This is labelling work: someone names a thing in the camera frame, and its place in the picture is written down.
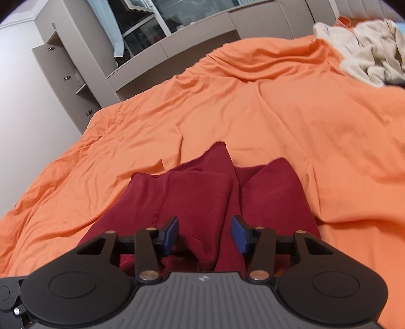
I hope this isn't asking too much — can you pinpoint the dark red small garment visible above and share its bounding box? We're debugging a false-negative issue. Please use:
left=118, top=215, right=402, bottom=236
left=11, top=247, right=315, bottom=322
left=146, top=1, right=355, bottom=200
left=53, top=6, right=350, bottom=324
left=84, top=142, right=319, bottom=274

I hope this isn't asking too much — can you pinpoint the cream patterned clothes pile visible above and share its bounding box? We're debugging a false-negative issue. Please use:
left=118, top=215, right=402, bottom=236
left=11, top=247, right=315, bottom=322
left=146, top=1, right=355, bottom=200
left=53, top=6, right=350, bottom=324
left=313, top=19, right=404, bottom=88

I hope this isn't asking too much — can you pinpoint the orange bed cover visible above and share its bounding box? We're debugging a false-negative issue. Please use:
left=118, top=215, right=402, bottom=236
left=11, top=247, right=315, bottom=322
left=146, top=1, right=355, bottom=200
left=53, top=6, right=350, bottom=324
left=1, top=36, right=404, bottom=328

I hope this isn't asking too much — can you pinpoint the window with dark glass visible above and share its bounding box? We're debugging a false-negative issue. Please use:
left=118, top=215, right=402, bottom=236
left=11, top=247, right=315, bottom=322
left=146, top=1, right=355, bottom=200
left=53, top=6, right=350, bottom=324
left=107, top=0, right=273, bottom=59

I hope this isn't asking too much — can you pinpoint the left light blue curtain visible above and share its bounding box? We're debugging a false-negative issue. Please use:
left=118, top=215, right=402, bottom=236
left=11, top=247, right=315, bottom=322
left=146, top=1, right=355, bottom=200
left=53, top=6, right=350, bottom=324
left=87, top=0, right=125, bottom=58

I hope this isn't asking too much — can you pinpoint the grey padded headboard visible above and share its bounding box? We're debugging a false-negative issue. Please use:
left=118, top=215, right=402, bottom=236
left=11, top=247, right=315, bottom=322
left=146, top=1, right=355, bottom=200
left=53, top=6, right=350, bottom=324
left=335, top=0, right=384, bottom=20

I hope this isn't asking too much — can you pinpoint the grey wall cabinet unit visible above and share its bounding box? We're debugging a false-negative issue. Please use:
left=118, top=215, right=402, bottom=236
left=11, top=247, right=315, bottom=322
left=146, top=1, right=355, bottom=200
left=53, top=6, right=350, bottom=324
left=33, top=1, right=338, bottom=132

